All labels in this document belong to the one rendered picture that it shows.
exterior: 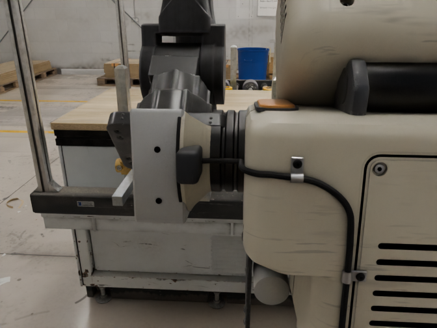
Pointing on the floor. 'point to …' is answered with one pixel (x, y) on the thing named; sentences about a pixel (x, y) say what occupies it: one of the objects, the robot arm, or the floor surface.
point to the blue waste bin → (252, 63)
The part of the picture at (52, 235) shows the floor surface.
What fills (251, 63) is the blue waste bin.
